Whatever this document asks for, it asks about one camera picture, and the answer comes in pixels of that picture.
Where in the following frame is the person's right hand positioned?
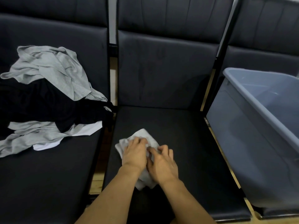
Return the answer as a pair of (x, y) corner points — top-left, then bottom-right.
(146, 144), (179, 186)

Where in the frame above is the person's left hand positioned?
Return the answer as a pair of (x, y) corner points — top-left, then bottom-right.
(121, 137), (149, 172)

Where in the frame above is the blue-grey plastic bin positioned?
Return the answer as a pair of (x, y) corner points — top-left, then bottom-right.
(206, 67), (299, 209)

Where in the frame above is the grey tank top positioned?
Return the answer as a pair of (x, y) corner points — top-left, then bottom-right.
(0, 120), (103, 158)

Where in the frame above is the person's left forearm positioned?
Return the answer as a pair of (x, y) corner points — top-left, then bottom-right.
(74, 165), (143, 224)

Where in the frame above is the person's right forearm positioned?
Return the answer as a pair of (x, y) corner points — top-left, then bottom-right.
(161, 178), (216, 224)

